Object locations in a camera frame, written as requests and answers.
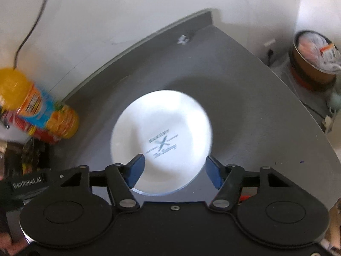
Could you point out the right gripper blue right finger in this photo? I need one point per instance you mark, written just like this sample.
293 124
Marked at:
228 181

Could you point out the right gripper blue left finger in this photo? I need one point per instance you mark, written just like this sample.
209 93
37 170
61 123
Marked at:
121 179

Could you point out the white bakery print plate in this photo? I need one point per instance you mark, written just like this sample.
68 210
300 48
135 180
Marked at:
172 131

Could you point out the red cola can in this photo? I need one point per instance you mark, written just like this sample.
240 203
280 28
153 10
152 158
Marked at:
10 118

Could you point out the orange juice bottle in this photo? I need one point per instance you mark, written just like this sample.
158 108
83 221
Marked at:
36 106

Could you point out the small white clip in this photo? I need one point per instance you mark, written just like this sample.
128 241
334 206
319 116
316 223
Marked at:
183 40

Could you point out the brown trash bin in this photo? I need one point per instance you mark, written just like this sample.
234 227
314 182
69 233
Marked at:
314 61

